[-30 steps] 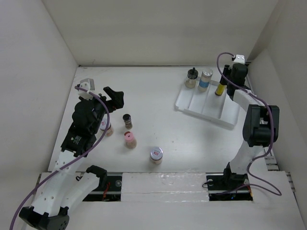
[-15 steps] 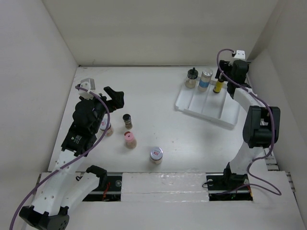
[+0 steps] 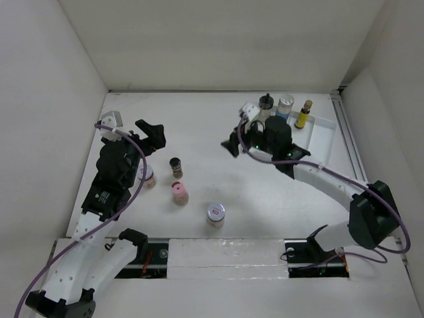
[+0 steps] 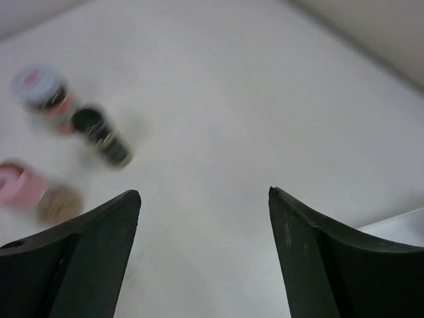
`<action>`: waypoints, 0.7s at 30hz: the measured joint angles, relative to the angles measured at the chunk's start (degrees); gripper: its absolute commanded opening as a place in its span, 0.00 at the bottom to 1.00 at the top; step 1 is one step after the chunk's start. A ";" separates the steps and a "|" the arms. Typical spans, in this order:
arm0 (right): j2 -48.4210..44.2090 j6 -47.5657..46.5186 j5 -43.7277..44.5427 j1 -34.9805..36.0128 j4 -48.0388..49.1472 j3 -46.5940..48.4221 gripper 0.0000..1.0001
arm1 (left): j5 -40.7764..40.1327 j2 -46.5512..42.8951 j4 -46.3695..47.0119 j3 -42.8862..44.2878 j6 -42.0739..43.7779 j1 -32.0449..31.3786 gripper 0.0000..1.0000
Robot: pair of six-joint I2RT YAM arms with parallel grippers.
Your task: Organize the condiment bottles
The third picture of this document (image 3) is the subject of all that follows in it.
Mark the blue label salt shaker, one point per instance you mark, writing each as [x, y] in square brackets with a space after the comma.
[284, 106]

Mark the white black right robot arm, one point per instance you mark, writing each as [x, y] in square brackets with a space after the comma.
[372, 212]

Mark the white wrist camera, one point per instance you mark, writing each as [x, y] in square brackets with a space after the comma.
[248, 113]
[114, 121]

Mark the pink cap spice bottle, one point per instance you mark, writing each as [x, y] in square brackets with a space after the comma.
[179, 194]

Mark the small dark-cap spice bottle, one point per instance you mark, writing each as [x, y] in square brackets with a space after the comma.
[176, 166]

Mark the white foam front block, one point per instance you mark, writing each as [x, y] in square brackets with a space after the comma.
[226, 259]

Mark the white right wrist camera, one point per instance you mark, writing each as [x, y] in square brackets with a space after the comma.
[248, 113]

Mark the red label spice jar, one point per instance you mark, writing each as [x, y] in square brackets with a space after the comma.
[150, 178]

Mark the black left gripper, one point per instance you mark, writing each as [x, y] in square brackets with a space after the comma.
[155, 136]

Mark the grinder bottle with black cap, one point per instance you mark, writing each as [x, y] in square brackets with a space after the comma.
[266, 103]

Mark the white divided plastic tray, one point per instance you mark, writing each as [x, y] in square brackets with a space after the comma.
[317, 135]

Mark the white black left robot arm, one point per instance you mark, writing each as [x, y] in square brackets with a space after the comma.
[81, 275]

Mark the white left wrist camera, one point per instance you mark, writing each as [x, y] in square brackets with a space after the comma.
[114, 121]

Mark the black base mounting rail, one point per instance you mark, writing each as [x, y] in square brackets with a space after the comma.
[153, 265]

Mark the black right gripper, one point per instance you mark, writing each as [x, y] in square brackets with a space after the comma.
[230, 144]

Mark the aluminium side rail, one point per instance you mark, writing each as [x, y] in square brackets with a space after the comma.
[348, 136]

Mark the silver lid red label jar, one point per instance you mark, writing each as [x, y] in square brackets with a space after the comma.
[216, 214]

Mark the yellow label small bottle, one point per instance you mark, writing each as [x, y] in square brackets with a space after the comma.
[303, 115]

